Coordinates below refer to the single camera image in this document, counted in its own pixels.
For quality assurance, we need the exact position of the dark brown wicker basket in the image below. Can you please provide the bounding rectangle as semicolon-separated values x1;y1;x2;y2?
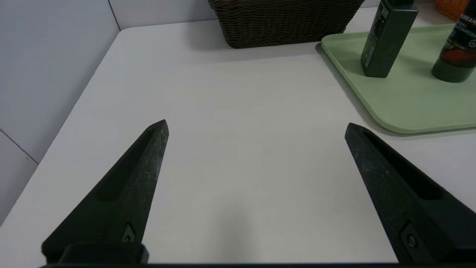
208;0;366;49

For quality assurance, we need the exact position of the light green plastic tray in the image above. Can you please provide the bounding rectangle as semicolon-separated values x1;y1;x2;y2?
321;24;476;134

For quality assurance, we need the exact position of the dark green rectangular bottle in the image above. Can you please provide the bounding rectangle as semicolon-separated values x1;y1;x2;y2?
360;0;419;78

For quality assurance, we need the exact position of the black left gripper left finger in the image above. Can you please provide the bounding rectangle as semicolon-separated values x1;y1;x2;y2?
41;119;170;261

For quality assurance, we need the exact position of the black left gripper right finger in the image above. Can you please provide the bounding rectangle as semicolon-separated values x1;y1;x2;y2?
345;122;476;264

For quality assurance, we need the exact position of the dark green cone tube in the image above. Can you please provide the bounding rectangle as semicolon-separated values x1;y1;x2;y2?
431;7;476;83

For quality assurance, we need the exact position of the orange wicker basket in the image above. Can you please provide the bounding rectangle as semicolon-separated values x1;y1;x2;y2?
434;0;470;22

